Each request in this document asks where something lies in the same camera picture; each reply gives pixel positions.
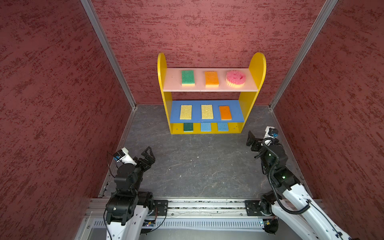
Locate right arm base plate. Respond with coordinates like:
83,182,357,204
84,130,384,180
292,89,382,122
245,200,272,217

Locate dark yellow scouring pad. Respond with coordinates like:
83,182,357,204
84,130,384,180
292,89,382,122
182,70,196,87

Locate electronics board with wires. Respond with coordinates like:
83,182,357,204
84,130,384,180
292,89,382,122
141,218,165,234
263,219,279,235

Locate left aluminium corner post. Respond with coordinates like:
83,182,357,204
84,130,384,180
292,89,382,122
81,0,137,111

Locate aluminium corner post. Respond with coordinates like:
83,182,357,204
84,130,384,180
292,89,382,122
81,0,137,111
269,0,338,112

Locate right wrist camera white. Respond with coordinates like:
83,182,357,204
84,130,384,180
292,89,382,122
262,126,280,146

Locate aluminium mounting rail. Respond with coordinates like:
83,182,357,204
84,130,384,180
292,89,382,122
85,198,261,219

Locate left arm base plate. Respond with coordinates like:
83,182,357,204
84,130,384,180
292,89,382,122
151,200,169,217

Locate right aluminium corner post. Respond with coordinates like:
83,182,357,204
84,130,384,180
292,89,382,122
269,0,338,112

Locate left electronics board with wires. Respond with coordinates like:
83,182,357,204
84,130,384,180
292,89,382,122
141,218,165,234

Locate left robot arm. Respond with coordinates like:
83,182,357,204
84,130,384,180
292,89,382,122
103,147,156,240

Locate white slotted cable duct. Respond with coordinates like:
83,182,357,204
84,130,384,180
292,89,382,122
91,218,268,229

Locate blue sponge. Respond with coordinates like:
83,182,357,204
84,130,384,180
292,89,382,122
201,123,212,133
218,122,229,132

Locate pink round smiley sponge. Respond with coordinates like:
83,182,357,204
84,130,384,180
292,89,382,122
226,70,246,88

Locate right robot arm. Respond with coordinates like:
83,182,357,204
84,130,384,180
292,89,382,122
246,127,351,240

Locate right electronics board with wires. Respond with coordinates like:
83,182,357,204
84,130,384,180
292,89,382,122
263,219,279,235

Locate orange sponge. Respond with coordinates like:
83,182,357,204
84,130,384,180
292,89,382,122
219,106,232,121
205,71,220,88

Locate yellow shelf pink blue boards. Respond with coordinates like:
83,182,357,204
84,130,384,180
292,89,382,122
157,53,267,135

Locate green scouring sponge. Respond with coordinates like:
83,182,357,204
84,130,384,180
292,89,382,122
184,123,194,133

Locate yellow sponge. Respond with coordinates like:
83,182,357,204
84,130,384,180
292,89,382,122
180,105,193,120
201,105,214,120

